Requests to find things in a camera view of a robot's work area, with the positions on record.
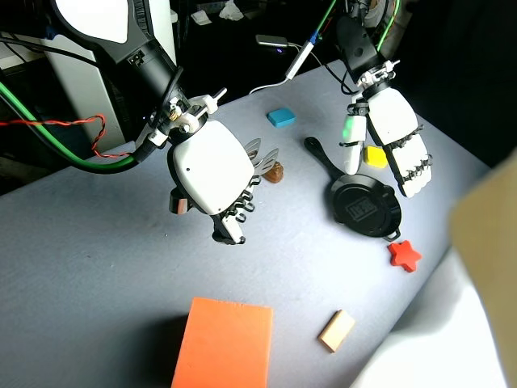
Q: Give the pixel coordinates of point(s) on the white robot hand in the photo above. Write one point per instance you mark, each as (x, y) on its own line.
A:
(210, 165)
(389, 115)

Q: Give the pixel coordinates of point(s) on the brown small object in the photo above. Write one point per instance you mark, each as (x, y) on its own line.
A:
(275, 174)

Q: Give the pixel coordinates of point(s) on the black cast iron pan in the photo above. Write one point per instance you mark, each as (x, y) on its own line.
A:
(363, 208)

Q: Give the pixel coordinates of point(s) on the yellow block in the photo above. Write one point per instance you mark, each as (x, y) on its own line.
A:
(375, 157)

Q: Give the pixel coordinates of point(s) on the blue block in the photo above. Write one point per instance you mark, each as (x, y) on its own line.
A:
(281, 117)

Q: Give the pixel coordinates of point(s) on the white usb adapter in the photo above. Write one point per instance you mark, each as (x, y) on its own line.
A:
(299, 60)

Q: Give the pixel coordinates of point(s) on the silver hub device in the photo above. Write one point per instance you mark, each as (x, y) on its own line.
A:
(271, 40)

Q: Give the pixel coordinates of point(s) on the red star block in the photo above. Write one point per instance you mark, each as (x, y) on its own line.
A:
(404, 256)

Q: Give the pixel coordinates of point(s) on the grey table cloth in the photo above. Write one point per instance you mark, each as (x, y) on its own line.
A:
(101, 262)

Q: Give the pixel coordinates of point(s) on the tan cardboard panel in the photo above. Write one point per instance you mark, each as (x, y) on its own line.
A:
(488, 226)

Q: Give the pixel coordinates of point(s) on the crumpled white paper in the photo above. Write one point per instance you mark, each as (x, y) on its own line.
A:
(231, 11)

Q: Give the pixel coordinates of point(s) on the large orange block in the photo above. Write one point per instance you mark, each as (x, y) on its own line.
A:
(224, 343)

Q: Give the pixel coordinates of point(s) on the tan wooden block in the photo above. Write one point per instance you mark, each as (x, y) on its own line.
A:
(336, 331)

